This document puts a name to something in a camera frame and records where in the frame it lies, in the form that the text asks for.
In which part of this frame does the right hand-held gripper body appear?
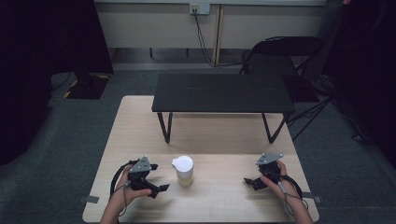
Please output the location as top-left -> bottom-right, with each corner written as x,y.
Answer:
256,152 -> 285,185

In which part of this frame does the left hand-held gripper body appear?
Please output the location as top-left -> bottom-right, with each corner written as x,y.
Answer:
127,155 -> 159,191

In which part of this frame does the clear cup with white lid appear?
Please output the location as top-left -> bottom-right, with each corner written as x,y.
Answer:
171,155 -> 195,188

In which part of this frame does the person's left hand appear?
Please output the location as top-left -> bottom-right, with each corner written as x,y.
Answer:
114,164 -> 153,207

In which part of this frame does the person's right hand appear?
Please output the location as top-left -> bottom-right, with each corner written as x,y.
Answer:
260,160 -> 289,202

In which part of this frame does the black tripod stand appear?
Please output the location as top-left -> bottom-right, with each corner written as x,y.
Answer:
286,96 -> 333,142

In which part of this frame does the black floor plate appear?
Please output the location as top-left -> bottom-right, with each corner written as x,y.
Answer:
280,74 -> 320,104

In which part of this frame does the black desk shelf riser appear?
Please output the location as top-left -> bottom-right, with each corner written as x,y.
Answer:
150,73 -> 296,145

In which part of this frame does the stand base with striped tape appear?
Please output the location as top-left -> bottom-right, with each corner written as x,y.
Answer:
63,72 -> 112,101

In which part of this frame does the black folding chair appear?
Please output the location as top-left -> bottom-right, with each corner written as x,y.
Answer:
238,35 -> 325,77

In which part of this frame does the black curtain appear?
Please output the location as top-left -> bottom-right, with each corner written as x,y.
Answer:
0,0 -> 115,166
321,0 -> 396,161

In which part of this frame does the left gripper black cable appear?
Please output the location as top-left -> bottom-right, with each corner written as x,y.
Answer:
108,159 -> 140,217

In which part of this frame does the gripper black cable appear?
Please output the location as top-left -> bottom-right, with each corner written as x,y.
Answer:
108,159 -> 140,217
274,173 -> 309,217

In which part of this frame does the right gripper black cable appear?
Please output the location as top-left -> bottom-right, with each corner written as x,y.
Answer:
274,173 -> 309,217

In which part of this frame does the grey table edge bracket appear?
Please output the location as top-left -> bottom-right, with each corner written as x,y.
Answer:
300,191 -> 323,204
78,194 -> 100,204

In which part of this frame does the black floor cable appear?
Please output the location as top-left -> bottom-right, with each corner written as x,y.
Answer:
329,101 -> 376,146

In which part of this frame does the black wall power cable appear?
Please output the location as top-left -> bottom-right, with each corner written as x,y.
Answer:
192,8 -> 245,68

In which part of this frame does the wooden wall post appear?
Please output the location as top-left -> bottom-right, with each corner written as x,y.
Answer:
212,4 -> 225,67

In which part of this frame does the white wall socket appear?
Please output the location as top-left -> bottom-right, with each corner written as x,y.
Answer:
189,2 -> 211,16

